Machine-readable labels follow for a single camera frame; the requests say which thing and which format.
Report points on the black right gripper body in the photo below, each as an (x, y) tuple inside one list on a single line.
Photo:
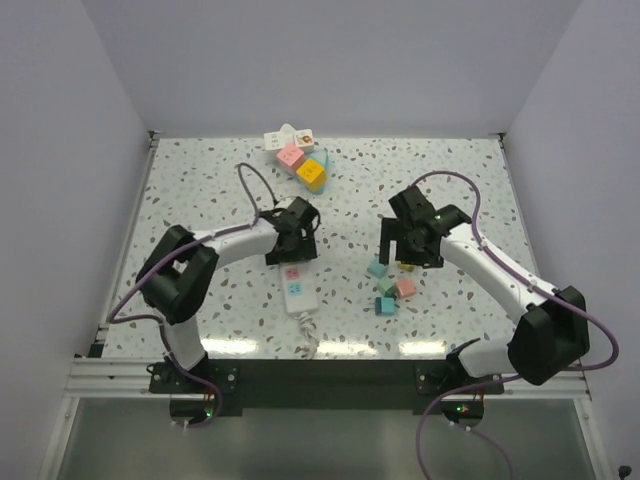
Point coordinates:
[(410, 253)]

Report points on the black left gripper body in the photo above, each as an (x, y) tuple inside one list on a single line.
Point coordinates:
[(303, 248)]

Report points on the light cyan charger plug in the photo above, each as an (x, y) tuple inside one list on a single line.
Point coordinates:
[(377, 269)]

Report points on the salmon pink charger plug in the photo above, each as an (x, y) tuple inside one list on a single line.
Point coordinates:
[(405, 288)]

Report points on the white power strip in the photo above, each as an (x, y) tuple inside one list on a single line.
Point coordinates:
[(299, 288)]

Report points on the yellow cube socket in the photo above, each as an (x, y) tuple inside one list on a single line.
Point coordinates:
[(312, 175)]

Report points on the green charger plug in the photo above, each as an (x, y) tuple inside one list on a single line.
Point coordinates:
[(386, 288)]

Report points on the pink cube socket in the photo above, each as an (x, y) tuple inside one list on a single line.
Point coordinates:
[(291, 158)]

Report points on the light blue triangular item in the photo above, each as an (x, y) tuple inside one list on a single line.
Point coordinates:
[(322, 158)]

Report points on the teal blue charger plug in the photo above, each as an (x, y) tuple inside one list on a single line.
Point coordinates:
[(384, 306)]

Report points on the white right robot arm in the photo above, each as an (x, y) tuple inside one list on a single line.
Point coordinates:
[(550, 331)]

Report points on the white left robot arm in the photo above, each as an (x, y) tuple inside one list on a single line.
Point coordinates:
[(175, 279)]

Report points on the white socket adapter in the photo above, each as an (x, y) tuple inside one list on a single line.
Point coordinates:
[(277, 140)]

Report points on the white cartoon sticker adapter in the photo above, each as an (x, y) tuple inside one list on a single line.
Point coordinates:
[(304, 140)]

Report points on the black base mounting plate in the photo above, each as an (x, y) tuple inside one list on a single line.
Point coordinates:
[(211, 401)]

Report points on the aluminium frame rail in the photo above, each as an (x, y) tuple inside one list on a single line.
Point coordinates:
[(131, 378)]

